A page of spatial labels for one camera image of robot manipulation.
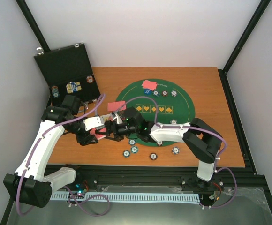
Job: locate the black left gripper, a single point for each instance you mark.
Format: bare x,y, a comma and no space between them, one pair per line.
86,139

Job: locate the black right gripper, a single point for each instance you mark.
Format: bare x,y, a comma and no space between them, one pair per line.
109,124

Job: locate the pink-backed card deck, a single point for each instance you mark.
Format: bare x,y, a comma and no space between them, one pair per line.
98,136

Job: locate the green blue chip stack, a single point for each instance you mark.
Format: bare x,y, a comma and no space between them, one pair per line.
126,153

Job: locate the dealt pink card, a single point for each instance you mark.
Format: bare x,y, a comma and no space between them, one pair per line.
113,106

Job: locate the blue small blind button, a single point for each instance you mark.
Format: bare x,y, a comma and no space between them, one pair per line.
147,91

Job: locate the blue white chip mat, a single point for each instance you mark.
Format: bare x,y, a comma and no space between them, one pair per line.
173,122

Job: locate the blue white chip stack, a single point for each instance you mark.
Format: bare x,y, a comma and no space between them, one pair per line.
175,150

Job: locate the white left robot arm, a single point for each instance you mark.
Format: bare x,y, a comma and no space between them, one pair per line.
29,184

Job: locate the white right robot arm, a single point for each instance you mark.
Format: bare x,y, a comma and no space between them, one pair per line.
203,141

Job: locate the gold card box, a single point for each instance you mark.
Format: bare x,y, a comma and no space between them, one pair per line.
107,117

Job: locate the boxed card deck in case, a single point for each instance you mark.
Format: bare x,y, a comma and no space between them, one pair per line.
72,87

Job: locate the chip stack in case left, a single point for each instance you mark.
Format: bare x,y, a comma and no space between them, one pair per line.
55,92

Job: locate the orange chip stack in case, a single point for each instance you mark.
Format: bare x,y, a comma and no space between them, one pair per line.
89,79

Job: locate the green round poker mat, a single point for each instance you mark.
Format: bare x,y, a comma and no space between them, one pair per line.
180,108

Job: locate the black poker chip case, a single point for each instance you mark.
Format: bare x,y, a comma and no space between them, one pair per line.
68,64

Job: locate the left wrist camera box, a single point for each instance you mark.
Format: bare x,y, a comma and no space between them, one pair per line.
93,122

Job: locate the white slotted cable duct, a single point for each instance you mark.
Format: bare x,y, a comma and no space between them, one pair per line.
139,197

